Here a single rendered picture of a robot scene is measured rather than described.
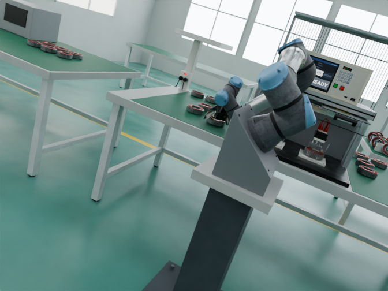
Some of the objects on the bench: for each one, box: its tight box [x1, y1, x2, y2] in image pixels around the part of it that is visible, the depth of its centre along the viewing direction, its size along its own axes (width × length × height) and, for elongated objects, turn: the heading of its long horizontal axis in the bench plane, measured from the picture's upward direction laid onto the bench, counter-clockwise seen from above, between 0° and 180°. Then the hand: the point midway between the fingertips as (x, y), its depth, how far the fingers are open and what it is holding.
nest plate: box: [298, 149, 326, 167], centre depth 189 cm, size 15×15×1 cm
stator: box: [355, 158, 375, 169], centre depth 218 cm, size 11×11×4 cm
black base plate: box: [273, 139, 350, 188], centre depth 194 cm, size 47×64×2 cm
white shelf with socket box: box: [174, 28, 233, 92], centre depth 262 cm, size 35×37×46 cm
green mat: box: [130, 92, 231, 139], centre depth 230 cm, size 94×61×1 cm, turn 117°
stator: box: [206, 115, 225, 127], centre depth 203 cm, size 11×11×4 cm
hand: (215, 121), depth 203 cm, fingers open, 14 cm apart
